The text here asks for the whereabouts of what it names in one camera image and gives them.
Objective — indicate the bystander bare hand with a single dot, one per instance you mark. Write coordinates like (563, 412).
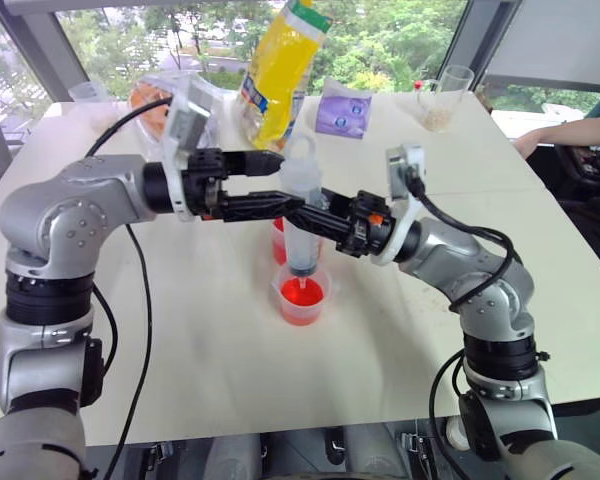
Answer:
(527, 144)

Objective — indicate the white round cylinder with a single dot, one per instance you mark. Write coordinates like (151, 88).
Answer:
(457, 432)

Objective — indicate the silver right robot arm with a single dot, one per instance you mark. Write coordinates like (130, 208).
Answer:
(490, 280)

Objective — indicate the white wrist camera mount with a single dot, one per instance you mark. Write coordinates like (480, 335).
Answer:
(185, 117)
(402, 160)

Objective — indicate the yellow snack bag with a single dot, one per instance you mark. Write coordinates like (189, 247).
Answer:
(280, 75)

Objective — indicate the clear cup with red liquid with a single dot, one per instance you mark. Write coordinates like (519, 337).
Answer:
(279, 245)
(302, 300)

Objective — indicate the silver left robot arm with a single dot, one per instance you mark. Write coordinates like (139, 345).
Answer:
(65, 220)

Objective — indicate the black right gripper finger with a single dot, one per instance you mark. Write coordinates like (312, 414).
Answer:
(320, 222)
(337, 201)

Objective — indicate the large clear plastic syringe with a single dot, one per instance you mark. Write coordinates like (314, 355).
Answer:
(302, 175)

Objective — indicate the clear glass mug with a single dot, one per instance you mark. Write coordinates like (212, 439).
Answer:
(442, 102)

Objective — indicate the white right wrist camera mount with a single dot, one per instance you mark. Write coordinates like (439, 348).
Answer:
(402, 160)

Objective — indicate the clear bag with orange contents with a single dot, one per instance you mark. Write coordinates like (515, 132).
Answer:
(147, 107)

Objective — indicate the bystander bare forearm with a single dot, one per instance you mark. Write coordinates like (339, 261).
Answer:
(572, 132)

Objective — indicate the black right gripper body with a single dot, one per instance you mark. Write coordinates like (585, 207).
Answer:
(367, 225)

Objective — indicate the small clear plastic cup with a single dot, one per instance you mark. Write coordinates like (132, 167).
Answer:
(87, 92)

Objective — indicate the purple white packet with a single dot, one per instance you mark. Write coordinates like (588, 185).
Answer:
(342, 112)

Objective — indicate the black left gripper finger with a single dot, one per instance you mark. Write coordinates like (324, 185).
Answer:
(252, 163)
(260, 206)

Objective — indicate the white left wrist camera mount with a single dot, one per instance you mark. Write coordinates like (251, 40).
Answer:
(185, 117)

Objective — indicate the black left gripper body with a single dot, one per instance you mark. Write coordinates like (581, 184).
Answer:
(202, 172)

